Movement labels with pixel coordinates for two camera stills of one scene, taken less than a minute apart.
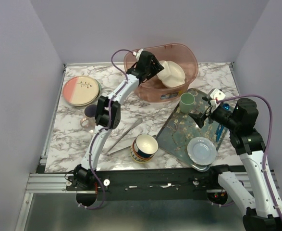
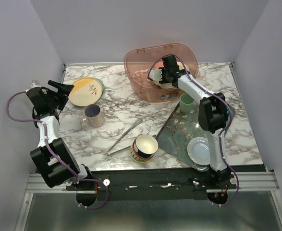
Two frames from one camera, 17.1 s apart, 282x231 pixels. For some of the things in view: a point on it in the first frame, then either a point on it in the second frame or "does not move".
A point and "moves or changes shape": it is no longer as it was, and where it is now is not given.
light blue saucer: [201, 151] does not move
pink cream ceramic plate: [80, 90] moves or changes shape
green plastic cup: [187, 101] does not move
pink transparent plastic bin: [152, 90] does not move
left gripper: [156, 67] -> [64, 89]
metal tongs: [139, 121] does not move
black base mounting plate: [175, 184] does not move
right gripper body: [222, 116] -> [165, 75]
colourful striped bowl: [143, 147] does not move
